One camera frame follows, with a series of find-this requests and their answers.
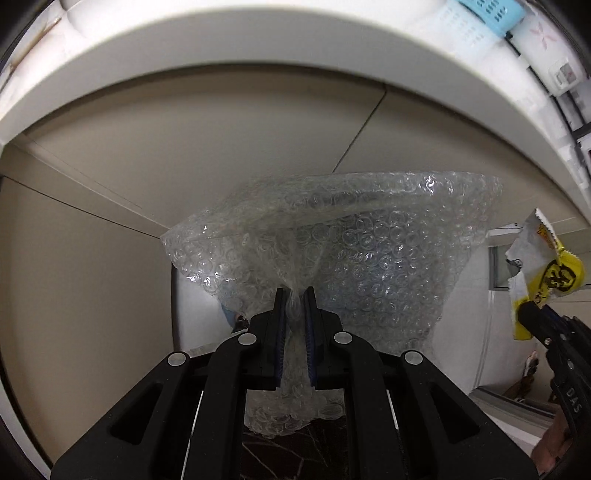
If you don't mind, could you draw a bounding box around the yellow snack wrapper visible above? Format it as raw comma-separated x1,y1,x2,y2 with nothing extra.
505,208,591,341

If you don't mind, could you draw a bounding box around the white toaster oven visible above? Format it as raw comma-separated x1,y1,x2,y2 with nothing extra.
551,85,591,185

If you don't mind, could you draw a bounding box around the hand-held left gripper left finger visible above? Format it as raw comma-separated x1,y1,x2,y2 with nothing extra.
51,287,289,480

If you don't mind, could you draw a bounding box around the black bin with bag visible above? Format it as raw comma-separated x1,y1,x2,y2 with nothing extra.
240,411,349,480

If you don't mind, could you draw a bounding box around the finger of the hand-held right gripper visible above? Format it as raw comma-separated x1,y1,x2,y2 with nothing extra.
517,304,561,349
540,306,583,333

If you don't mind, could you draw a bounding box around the white flowered rice cooker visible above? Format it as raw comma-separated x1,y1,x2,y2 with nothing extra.
510,4,587,95

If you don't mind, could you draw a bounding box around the blue plastic utensil holder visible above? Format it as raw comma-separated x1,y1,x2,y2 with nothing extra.
457,0,525,38

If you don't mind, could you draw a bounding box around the person's right hand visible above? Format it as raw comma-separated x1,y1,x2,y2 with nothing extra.
531,408,573,478

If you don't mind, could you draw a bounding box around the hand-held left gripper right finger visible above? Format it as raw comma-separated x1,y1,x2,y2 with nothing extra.
302,286,539,480

